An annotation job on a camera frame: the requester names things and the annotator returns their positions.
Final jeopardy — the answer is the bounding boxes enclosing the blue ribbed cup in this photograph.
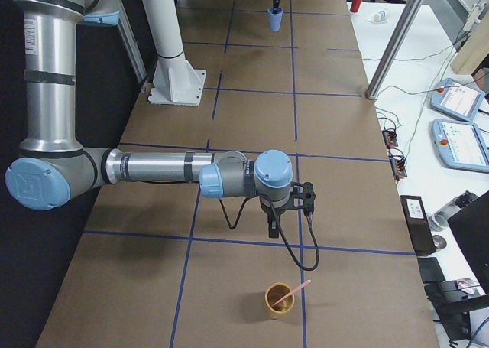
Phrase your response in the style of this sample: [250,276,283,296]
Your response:
[267,7,283,32]

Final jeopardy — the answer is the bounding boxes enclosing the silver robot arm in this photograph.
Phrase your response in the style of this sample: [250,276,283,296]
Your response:
[1,0,137,243]

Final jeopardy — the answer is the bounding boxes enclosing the yellow cup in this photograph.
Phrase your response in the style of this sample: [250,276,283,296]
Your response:
[264,282,295,319]

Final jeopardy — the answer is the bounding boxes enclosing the pink chopstick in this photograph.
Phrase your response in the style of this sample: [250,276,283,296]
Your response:
[271,279,311,307]

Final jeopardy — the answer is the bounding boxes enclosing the white tube on table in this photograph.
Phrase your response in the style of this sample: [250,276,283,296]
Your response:
[366,8,390,24]

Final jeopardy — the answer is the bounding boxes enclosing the black box with label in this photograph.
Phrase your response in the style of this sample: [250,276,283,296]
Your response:
[400,195,436,256]

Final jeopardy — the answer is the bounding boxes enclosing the near teach pendant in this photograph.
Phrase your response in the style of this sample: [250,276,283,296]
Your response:
[431,119,488,174]

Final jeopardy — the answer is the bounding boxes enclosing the teach pendant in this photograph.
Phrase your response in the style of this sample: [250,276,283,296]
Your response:
[430,78,485,122]
[431,119,488,174]

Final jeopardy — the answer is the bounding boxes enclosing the far teach pendant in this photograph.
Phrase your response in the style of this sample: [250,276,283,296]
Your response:
[430,78,485,122]

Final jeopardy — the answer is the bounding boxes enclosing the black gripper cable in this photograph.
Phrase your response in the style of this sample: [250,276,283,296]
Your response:
[219,194,320,271]

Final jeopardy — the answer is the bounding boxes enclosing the white pedestal column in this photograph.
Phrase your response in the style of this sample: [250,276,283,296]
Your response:
[142,0,206,106]

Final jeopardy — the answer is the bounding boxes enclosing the right cable connector block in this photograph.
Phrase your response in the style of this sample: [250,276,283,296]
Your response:
[389,155,407,181]

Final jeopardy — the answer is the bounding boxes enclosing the cable connector block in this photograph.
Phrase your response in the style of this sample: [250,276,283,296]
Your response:
[381,128,398,149]
[389,155,407,181]

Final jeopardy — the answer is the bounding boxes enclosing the aluminium frame post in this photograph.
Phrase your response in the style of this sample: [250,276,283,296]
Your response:
[365,0,424,100]

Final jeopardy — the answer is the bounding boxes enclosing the left cable connector block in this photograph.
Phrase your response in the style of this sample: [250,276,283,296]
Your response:
[381,128,398,149]

